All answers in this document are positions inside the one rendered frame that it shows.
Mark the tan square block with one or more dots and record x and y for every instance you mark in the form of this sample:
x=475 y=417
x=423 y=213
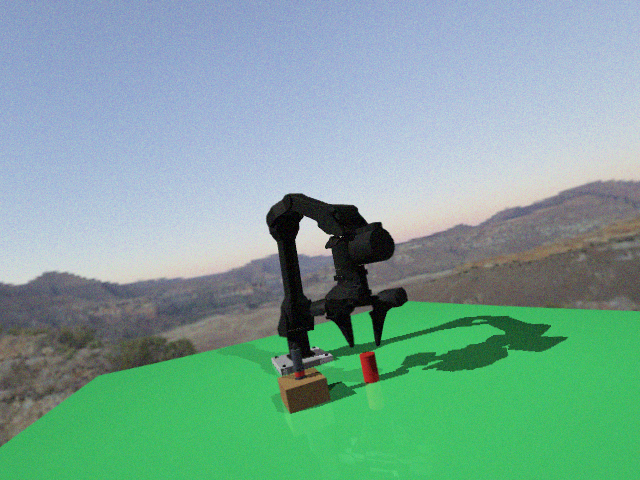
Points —
x=298 y=394

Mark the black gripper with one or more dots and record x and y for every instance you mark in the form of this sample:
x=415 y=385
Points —
x=381 y=303

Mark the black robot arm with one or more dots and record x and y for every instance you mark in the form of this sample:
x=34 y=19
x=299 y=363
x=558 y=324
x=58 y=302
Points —
x=362 y=243

